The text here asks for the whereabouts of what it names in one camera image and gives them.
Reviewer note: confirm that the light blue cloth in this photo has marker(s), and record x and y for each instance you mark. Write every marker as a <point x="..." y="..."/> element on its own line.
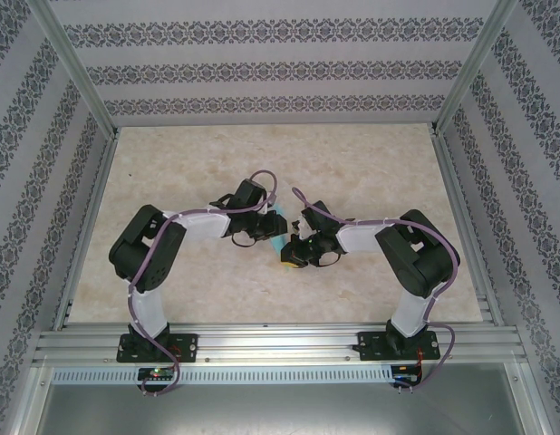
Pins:
<point x="277" y="248"/>

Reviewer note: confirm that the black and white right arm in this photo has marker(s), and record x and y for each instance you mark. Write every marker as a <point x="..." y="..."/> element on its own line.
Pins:
<point x="420" y="254"/>

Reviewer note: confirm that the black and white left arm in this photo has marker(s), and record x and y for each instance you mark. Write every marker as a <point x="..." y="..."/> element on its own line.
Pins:
<point x="144" y="254"/>

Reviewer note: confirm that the grey metal shelf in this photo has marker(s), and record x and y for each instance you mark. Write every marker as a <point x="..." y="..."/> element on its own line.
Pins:
<point x="280" y="412"/>

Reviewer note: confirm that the aluminium mounting rail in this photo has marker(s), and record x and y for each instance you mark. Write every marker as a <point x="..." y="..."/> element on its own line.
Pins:
<point x="280" y="340"/>

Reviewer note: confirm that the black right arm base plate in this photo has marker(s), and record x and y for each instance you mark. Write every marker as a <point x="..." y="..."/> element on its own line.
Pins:
<point x="370" y="346"/>

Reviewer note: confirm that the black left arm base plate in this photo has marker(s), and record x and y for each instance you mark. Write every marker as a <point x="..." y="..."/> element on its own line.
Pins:
<point x="187" y="346"/>

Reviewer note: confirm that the aluminium side rail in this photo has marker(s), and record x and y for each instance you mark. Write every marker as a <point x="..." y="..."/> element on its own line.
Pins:
<point x="96" y="199"/>
<point x="456" y="199"/>

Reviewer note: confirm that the aluminium frame post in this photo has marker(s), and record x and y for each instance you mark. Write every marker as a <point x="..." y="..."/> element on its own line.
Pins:
<point x="78" y="68"/>
<point x="471" y="68"/>

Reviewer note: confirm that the aluminium lower frame bar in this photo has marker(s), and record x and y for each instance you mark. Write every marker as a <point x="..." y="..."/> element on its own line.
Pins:
<point x="531" y="403"/>
<point x="31" y="403"/>

